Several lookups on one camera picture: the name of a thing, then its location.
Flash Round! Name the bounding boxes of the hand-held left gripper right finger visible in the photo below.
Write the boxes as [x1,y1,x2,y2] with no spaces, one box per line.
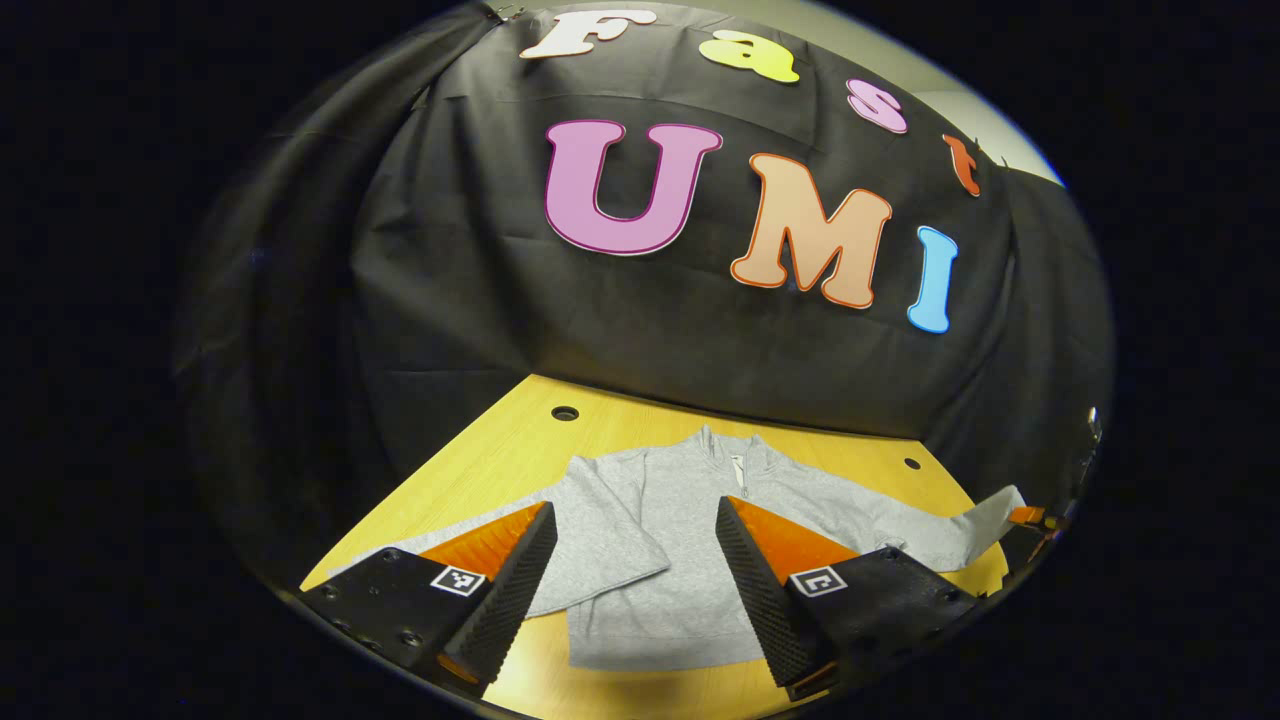
[714,495,981,703]

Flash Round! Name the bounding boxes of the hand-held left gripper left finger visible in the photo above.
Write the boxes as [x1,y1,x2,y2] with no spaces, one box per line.
[298,501,559,699]

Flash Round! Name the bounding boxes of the grey zip-neck sweater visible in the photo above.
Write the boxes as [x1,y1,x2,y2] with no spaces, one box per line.
[330,425,1029,673]

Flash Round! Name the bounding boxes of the black backdrop cloth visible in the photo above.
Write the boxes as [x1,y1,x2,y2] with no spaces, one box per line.
[175,0,1116,591]

